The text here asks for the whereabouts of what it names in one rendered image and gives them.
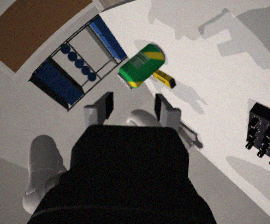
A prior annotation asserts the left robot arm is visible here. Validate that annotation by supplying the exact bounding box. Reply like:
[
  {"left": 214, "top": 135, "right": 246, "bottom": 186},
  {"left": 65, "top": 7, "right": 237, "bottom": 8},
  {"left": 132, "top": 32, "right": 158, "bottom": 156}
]
[{"left": 23, "top": 109, "right": 203, "bottom": 214}]

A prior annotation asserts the green drink can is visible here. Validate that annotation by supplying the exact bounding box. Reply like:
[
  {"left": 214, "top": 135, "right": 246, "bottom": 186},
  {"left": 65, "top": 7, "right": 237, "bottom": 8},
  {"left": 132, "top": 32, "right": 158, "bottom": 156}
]
[{"left": 116, "top": 44, "right": 166, "bottom": 91}]

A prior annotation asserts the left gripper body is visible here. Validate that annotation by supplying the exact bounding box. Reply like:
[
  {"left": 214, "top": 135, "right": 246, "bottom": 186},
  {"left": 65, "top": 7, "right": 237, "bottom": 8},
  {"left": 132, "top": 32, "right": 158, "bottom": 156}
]
[{"left": 45, "top": 171, "right": 68, "bottom": 194}]

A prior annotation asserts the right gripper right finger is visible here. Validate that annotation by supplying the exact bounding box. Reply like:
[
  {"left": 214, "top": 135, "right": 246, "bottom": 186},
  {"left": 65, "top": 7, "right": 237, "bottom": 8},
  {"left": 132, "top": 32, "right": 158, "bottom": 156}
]
[{"left": 154, "top": 93, "right": 182, "bottom": 135}]

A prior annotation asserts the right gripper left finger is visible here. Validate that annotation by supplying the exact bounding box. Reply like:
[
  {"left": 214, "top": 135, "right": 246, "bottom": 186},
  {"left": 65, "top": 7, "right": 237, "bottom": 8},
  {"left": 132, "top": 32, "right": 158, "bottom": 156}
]
[{"left": 83, "top": 92, "right": 114, "bottom": 129}]

